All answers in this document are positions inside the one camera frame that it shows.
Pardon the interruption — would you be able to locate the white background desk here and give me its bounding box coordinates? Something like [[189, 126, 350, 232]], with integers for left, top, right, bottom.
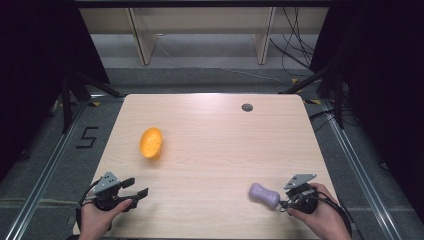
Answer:
[[79, 6, 330, 66]]

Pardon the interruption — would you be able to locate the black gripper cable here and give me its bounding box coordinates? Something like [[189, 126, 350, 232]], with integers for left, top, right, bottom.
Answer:
[[75, 179, 102, 232], [311, 191, 355, 238]]

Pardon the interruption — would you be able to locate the black curtain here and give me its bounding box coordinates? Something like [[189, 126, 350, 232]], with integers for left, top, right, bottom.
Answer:
[[309, 0, 424, 214], [0, 0, 112, 183]]

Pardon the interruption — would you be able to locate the person's right hand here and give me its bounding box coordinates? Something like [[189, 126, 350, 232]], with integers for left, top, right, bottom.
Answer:
[[287, 182, 353, 240]]

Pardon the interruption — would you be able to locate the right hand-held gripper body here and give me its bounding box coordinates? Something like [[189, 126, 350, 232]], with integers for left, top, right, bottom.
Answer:
[[283, 173, 320, 215]]

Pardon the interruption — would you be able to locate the black tripod stand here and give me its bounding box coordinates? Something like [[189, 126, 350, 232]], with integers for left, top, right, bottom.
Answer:
[[60, 68, 124, 135], [279, 61, 348, 130]]

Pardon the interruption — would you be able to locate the purple soap bar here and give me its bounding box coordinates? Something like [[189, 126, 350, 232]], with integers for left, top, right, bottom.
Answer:
[[248, 182, 281, 211]]

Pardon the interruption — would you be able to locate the bundle of black cables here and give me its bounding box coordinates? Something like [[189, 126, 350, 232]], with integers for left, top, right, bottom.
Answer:
[[269, 6, 317, 78]]

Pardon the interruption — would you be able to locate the aluminium floor rail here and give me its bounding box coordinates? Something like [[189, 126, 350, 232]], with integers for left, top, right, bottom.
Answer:
[[3, 99, 88, 240], [320, 99, 403, 240]]

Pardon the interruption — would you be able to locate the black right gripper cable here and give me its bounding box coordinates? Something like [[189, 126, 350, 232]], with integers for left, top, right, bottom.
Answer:
[[311, 191, 355, 238]]

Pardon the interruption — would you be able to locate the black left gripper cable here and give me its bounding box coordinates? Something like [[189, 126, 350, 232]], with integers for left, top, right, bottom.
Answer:
[[75, 179, 102, 232]]

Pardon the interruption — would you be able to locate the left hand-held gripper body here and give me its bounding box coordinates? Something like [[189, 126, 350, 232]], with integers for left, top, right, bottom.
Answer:
[[92, 171, 140, 213]]

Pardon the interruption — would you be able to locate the person's left hand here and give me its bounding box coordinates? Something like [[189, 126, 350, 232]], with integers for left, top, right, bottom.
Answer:
[[78, 198, 133, 240]]

